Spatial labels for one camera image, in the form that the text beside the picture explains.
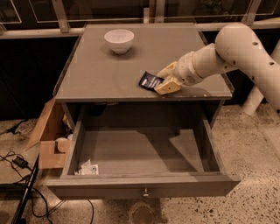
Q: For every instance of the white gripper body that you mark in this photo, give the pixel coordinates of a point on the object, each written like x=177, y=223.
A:
x=185, y=70

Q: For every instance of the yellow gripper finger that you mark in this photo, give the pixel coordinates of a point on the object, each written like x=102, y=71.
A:
x=170, y=85
x=167, y=71

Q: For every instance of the dark blue snack bar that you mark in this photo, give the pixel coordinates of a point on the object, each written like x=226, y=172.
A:
x=149, y=81

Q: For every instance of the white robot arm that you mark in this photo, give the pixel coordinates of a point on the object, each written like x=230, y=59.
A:
x=236, y=46

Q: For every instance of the grey open drawer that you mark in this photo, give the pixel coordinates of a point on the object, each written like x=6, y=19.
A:
x=168, y=161

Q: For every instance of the round metal drawer knob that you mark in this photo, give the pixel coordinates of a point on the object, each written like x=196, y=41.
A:
x=145, y=194

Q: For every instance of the white ceramic bowl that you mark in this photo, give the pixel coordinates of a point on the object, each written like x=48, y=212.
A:
x=119, y=40

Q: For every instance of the grey nightstand cabinet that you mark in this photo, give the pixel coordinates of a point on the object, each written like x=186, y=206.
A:
x=96, y=74

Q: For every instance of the white crumpled paper packet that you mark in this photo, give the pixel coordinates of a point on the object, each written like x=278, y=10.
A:
x=87, y=168

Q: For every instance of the brown cardboard box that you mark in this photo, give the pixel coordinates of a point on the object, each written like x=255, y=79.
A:
x=49, y=135

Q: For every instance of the black power adapter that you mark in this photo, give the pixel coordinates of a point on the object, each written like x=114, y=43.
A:
x=20, y=162

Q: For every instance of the black stand leg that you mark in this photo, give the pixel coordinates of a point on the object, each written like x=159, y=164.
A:
x=26, y=187

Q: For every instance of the metal window rail frame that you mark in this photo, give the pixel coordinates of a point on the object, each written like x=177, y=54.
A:
x=22, y=19

